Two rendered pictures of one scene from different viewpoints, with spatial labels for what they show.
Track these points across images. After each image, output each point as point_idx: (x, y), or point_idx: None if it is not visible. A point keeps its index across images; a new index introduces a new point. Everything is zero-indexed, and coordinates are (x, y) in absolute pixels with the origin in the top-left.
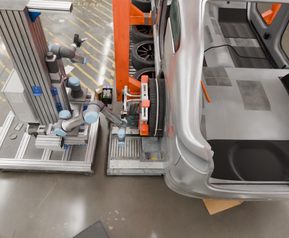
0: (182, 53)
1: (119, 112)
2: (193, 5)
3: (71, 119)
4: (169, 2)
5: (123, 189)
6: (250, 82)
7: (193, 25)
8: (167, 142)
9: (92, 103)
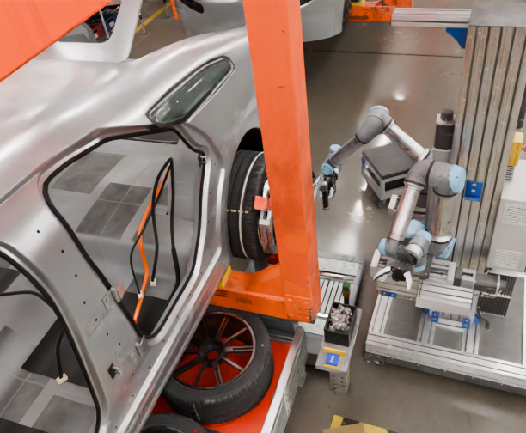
0: (229, 46)
1: (311, 389)
2: (157, 62)
3: (412, 140)
4: None
5: (341, 244)
6: (70, 186)
7: (188, 46)
8: None
9: (375, 117)
